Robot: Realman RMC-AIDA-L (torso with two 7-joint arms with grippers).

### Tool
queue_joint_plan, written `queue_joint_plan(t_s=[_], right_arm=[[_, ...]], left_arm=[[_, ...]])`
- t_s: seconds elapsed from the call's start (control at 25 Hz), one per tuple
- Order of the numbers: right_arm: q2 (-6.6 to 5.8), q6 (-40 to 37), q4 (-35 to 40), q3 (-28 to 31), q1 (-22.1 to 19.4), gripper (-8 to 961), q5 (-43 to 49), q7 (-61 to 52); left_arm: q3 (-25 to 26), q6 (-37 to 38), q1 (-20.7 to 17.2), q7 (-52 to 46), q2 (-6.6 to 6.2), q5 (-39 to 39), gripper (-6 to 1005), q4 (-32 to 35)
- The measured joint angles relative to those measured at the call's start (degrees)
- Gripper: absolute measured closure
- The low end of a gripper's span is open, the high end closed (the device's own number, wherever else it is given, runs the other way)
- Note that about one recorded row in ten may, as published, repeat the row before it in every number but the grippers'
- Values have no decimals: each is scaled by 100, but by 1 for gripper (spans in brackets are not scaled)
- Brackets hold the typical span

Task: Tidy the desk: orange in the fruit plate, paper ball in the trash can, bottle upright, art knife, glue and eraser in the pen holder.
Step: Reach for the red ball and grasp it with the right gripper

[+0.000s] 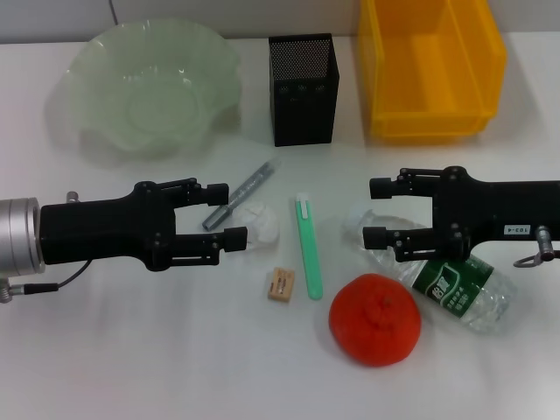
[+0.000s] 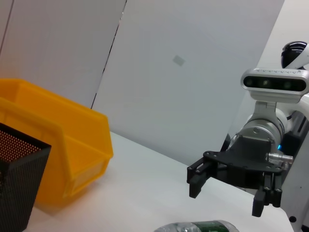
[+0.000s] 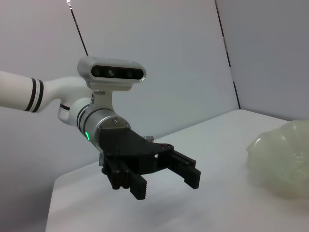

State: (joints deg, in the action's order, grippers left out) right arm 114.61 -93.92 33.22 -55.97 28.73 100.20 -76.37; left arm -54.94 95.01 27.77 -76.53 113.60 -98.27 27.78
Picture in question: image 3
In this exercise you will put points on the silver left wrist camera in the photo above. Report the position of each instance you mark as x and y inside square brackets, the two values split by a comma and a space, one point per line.
[111, 72]

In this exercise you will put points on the pale green glass fruit plate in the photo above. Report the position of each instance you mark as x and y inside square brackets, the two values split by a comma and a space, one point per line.
[285, 157]

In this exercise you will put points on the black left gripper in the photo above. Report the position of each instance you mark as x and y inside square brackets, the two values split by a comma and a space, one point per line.
[125, 145]

